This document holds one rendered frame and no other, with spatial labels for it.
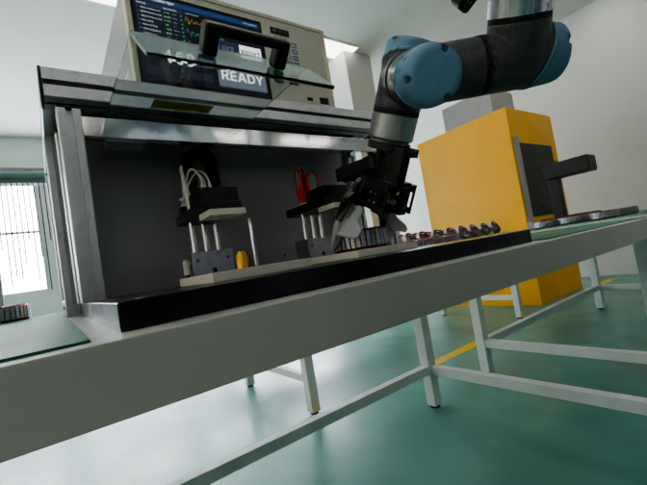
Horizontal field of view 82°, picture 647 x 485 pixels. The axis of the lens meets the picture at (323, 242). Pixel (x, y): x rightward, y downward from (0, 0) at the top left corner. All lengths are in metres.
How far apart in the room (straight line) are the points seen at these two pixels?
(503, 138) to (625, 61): 2.11
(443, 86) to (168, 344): 0.41
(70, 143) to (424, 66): 0.50
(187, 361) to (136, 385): 0.03
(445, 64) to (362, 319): 0.32
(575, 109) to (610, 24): 0.95
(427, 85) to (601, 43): 5.58
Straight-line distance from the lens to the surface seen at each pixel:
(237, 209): 0.62
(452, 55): 0.52
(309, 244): 0.79
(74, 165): 0.65
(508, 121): 4.24
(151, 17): 0.84
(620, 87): 5.87
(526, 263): 0.62
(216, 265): 0.70
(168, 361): 0.28
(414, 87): 0.50
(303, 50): 0.97
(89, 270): 0.63
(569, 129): 5.97
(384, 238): 0.68
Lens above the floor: 0.78
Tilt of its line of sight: 2 degrees up
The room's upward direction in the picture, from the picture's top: 9 degrees counter-clockwise
